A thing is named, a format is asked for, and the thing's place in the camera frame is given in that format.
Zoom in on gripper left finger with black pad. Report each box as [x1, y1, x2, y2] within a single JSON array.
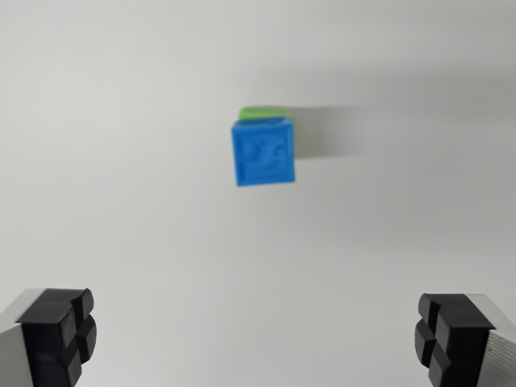
[[0, 287, 98, 387]]

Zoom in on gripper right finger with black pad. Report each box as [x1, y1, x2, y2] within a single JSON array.
[[413, 293, 516, 387]]

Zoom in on blue embossed rubber cube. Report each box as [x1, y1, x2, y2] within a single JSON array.
[[230, 115, 296, 188]]

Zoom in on green embossed rubber cube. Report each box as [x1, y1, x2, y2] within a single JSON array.
[[237, 105, 308, 161]]

